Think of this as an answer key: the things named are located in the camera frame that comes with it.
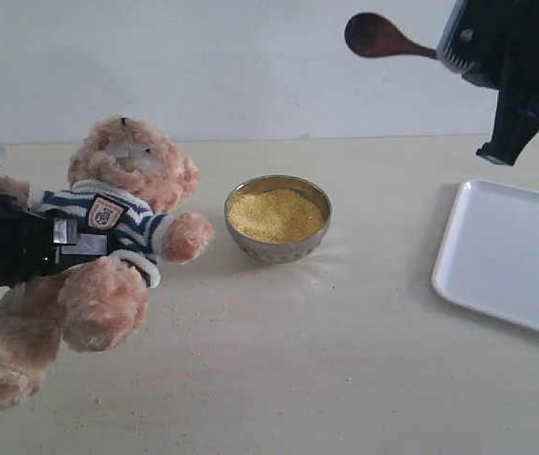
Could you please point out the dark red wooden spoon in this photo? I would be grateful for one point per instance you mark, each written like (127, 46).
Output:
(371, 35)

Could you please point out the metal bowl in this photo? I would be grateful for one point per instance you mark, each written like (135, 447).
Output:
(280, 253)

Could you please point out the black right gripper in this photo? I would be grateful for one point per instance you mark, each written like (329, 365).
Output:
(516, 120)

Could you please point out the yellow millet grains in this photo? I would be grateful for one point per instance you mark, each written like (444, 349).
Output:
(278, 216)

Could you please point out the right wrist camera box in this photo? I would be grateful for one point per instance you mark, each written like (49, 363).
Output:
(472, 39)

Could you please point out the pink teddy bear striped sweater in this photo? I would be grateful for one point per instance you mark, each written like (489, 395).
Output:
(125, 182)

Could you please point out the white rectangular plastic tray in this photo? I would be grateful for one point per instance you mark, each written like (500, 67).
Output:
(488, 260)

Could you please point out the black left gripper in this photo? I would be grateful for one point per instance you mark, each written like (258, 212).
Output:
(28, 242)

